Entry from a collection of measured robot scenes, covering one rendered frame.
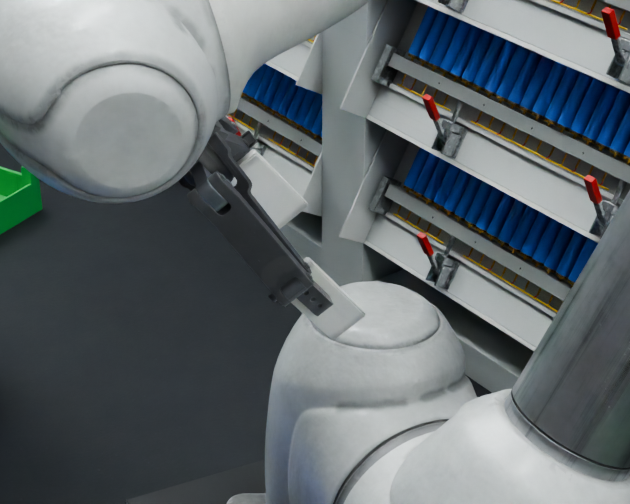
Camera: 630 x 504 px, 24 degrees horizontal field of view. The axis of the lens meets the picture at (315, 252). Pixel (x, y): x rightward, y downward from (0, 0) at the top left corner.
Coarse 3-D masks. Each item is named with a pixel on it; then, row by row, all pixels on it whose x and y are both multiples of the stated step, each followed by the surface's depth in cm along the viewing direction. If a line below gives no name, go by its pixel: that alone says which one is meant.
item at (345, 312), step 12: (312, 264) 97; (312, 276) 97; (324, 276) 98; (324, 288) 98; (336, 288) 98; (336, 300) 99; (348, 300) 99; (324, 312) 99; (336, 312) 100; (348, 312) 100; (360, 312) 100; (324, 324) 100; (336, 324) 100; (348, 324) 101; (336, 336) 101
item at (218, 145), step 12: (216, 132) 96; (216, 144) 95; (228, 156) 95; (228, 168) 95; (240, 168) 96; (180, 180) 96; (240, 180) 95; (240, 192) 95; (252, 204) 95; (264, 216) 95; (276, 228) 96; (300, 264) 95; (276, 300) 96
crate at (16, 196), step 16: (0, 176) 237; (16, 176) 235; (32, 176) 231; (0, 192) 239; (16, 192) 229; (32, 192) 232; (0, 208) 226; (16, 208) 230; (32, 208) 233; (0, 224) 227; (16, 224) 231
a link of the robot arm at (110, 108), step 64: (0, 0) 70; (64, 0) 68; (128, 0) 68; (192, 0) 70; (256, 0) 73; (320, 0) 75; (0, 64) 68; (64, 64) 66; (128, 64) 66; (192, 64) 68; (256, 64) 75; (0, 128) 70; (64, 128) 66; (128, 128) 67; (192, 128) 68; (64, 192) 70; (128, 192) 68
